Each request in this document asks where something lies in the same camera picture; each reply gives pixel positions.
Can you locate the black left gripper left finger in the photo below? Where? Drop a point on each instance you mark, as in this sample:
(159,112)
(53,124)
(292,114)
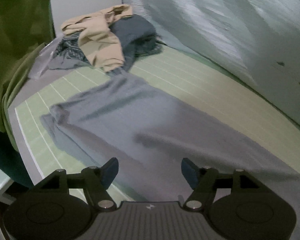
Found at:
(96,182)

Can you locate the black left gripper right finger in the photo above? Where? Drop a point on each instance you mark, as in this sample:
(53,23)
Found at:
(202,182)

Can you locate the grey cloth garment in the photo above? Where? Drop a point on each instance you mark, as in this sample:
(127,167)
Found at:
(150,132)

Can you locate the green grid cutting mat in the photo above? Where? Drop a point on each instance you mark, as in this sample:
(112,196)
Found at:
(188,78)

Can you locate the clear plastic bag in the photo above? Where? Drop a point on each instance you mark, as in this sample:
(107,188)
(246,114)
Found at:
(42,60)

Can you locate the blue plaid garment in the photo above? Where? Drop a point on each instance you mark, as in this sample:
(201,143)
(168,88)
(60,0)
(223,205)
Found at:
(68,55)

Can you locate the beige garment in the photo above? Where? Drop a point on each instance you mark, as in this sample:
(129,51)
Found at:
(100,46)

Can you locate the dark blue garment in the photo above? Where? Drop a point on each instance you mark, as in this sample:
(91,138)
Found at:
(138,38)

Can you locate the light blue fabric storage bag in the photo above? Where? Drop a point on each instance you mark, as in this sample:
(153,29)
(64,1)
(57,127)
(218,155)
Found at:
(256,40)

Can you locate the green curtain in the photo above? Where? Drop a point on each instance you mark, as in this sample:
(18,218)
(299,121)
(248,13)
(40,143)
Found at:
(25,28)

